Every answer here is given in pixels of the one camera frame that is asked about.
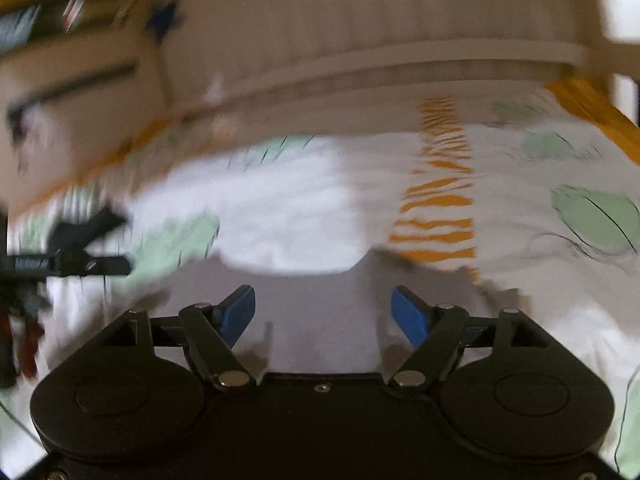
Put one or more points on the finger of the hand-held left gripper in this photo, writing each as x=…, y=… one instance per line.
x=85, y=232
x=102, y=265

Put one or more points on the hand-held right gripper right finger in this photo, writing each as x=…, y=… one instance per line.
x=409, y=317

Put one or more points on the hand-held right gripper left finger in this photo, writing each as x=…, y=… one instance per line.
x=239, y=310

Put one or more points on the large grey garment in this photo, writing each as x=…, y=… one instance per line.
x=320, y=310

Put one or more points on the person's left forearm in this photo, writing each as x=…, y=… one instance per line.
x=25, y=345

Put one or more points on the white printed bed sheet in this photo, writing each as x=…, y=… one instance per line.
x=300, y=200

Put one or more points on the cream cabinet with black stripes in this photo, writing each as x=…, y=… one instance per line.
x=70, y=105

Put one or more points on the blue star decoration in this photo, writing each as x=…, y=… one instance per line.
x=162, y=19

